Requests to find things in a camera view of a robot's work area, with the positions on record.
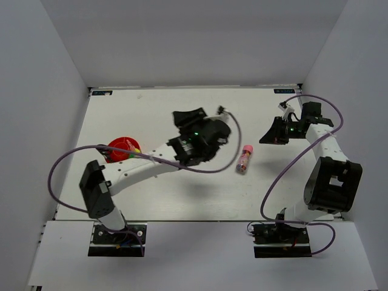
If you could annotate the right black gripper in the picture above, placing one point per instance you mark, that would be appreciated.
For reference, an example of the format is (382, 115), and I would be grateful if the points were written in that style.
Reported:
(274, 134)

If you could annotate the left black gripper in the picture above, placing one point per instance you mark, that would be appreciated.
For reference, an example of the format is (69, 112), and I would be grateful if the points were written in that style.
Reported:
(182, 119)

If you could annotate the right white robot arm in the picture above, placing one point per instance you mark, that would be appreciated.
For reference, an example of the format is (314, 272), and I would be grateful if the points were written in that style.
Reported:
(334, 180)

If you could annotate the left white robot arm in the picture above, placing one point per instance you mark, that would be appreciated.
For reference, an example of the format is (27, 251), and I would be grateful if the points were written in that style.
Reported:
(99, 183)

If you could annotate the right blue table label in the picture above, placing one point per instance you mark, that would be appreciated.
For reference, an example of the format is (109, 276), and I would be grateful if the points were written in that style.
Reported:
(284, 91)

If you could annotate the blue table label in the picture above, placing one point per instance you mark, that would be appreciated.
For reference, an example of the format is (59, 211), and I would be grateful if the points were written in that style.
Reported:
(284, 91)
(102, 92)

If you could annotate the pink marker tube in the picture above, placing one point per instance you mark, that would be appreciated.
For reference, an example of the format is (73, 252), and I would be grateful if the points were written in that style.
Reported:
(243, 160)

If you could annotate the orange round container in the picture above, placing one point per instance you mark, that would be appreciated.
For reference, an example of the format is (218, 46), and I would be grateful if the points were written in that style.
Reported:
(125, 143)

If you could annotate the left blue table label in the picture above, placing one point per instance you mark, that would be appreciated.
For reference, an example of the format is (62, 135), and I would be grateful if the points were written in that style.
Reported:
(102, 92)

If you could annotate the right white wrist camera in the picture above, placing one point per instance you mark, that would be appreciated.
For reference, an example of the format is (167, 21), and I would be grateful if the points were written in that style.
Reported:
(286, 109)

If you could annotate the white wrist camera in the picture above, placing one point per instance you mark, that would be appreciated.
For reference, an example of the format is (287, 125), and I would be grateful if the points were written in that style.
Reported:
(221, 114)
(286, 109)

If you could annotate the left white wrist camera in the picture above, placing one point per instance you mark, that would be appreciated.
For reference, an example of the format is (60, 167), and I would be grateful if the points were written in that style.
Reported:
(221, 114)

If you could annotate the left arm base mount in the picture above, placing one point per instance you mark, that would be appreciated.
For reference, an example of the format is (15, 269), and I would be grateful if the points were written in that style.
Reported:
(105, 244)

